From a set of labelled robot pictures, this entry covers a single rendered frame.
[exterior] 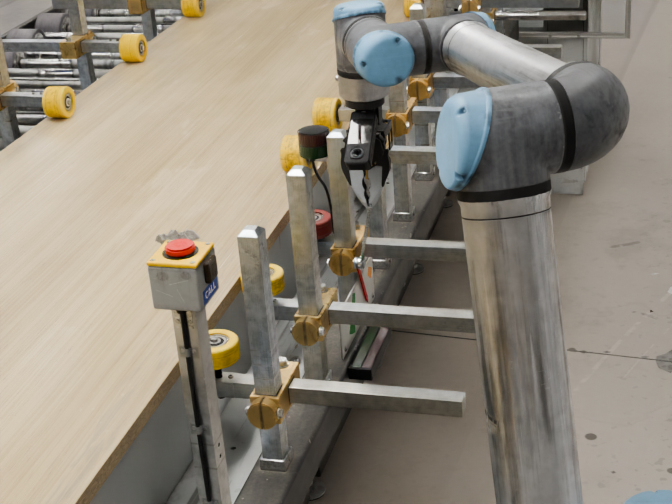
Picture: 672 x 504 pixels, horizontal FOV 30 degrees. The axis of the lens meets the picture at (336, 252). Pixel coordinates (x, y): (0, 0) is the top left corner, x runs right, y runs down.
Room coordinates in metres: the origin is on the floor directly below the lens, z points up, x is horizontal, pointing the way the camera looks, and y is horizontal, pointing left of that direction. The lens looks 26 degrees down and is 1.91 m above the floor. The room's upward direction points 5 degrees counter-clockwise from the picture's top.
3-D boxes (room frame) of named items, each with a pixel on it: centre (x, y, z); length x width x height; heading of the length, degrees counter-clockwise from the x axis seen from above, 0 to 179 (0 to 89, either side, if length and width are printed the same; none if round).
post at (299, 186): (1.96, 0.05, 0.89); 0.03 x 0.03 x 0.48; 73
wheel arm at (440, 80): (2.93, -0.31, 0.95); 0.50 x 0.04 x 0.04; 73
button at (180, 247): (1.47, 0.20, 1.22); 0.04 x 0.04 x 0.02
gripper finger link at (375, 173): (2.09, -0.09, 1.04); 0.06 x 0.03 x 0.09; 163
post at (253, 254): (1.72, 0.13, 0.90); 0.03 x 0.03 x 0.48; 73
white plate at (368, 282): (2.16, -0.04, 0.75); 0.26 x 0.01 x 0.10; 163
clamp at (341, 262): (2.22, -0.02, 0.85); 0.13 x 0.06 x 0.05; 163
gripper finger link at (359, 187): (2.10, -0.06, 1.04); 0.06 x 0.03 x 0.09; 163
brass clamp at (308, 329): (1.98, 0.05, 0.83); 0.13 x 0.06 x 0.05; 163
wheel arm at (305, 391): (1.73, 0.02, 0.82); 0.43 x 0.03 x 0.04; 73
